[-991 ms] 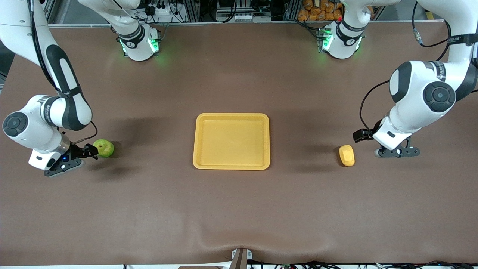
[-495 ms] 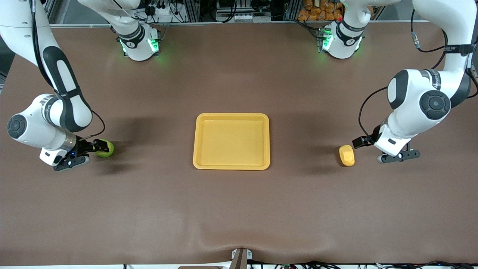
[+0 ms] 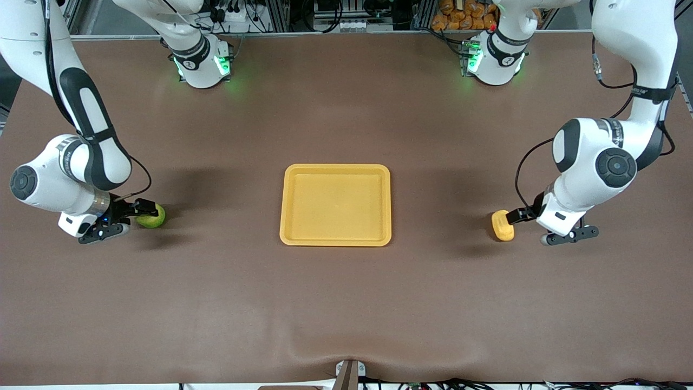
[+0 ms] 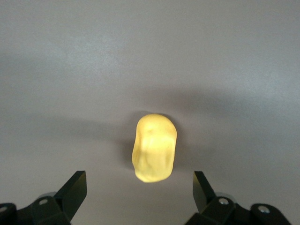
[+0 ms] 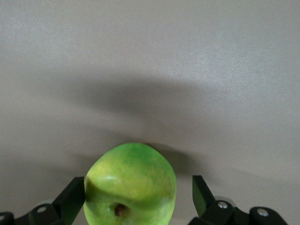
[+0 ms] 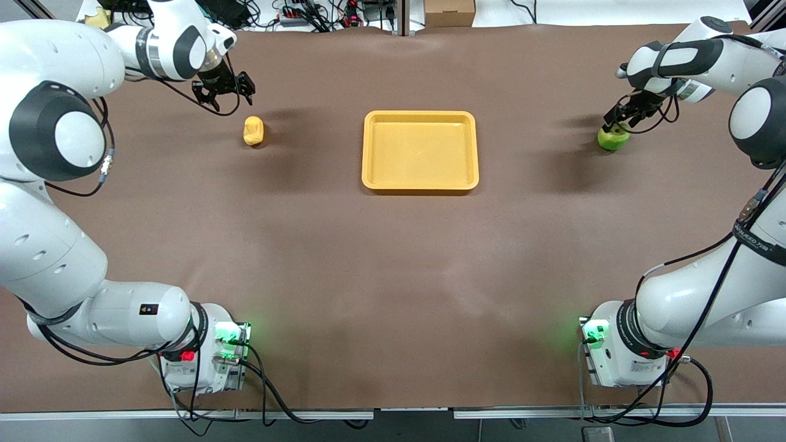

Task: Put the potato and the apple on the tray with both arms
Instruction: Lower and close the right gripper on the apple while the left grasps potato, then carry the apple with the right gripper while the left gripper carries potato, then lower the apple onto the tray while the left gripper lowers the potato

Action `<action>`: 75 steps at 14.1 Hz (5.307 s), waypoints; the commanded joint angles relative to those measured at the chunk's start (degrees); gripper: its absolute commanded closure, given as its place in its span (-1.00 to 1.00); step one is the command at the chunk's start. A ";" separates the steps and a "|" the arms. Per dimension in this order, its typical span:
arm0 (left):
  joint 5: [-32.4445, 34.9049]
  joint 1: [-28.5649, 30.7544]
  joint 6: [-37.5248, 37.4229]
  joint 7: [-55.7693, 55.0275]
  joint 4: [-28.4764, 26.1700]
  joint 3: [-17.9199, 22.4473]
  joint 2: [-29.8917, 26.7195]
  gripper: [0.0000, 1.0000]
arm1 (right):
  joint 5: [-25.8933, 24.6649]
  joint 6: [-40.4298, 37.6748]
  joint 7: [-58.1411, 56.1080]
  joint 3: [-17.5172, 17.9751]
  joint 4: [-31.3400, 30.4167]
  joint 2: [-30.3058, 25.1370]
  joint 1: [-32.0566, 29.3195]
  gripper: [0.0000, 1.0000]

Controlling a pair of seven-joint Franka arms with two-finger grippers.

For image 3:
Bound yellow plastic tray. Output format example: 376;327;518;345
279;164;392;248

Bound white power strip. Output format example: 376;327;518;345
208;5;250;25

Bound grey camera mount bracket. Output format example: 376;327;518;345
335;359;367;390

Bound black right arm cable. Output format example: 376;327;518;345
43;0;153;202

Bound bag of orange bread rolls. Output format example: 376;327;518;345
432;0;498;31

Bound green apple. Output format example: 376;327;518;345
135;204;167;229

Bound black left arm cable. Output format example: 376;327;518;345
514;32;677;212

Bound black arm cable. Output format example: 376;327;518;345
514;32;677;212
43;0;153;202

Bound silver table edge rail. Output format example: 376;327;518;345
70;30;596;41

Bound yellow potato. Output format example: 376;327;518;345
491;210;515;242

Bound brown table mat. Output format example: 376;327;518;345
0;30;693;386

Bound aluminium frame profile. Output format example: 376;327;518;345
64;0;103;36

